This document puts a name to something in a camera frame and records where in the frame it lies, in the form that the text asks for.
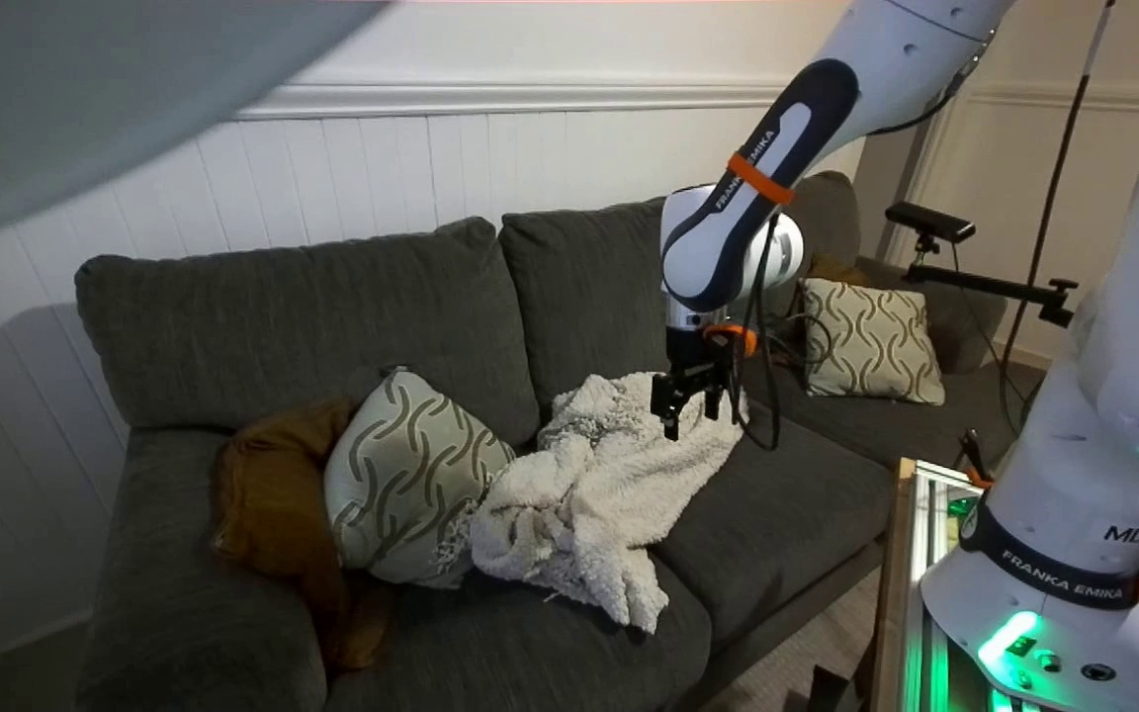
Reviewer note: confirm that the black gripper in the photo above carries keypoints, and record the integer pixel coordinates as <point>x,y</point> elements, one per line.
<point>700,363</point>

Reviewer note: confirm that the white fleece blanket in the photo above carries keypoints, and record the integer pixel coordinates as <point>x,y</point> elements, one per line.
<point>594,506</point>

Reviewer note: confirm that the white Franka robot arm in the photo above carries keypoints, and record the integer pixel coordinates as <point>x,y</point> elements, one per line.
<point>1115,397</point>

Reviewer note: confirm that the mustard brown throw blanket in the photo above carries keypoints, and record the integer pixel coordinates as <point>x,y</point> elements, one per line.
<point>274,506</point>

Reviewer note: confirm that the dark grey fabric sofa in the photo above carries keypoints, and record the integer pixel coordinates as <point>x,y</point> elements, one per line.
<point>779,521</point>

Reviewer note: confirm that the narrow grey sofa back cushion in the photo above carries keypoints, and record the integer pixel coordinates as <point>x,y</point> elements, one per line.
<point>590,299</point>

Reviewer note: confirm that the beige wave-patterned pillow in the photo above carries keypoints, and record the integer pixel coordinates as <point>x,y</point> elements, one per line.
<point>867,343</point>
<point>414,488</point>

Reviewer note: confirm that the small grey sofa back cushion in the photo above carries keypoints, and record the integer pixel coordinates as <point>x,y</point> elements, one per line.
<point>833,220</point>

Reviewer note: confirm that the wide grey sofa back cushion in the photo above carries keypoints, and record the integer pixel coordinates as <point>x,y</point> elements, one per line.
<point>294,331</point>

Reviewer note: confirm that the blurred grey rounded object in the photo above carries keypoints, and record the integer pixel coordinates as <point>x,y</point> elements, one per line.
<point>70,82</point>

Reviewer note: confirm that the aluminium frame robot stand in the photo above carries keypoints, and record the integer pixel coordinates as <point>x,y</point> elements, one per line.
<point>911,577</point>

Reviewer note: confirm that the black camera on mount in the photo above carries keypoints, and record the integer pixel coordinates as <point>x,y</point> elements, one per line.
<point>928,224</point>

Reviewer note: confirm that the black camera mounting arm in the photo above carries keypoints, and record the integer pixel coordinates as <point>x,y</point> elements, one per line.
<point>990,282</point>

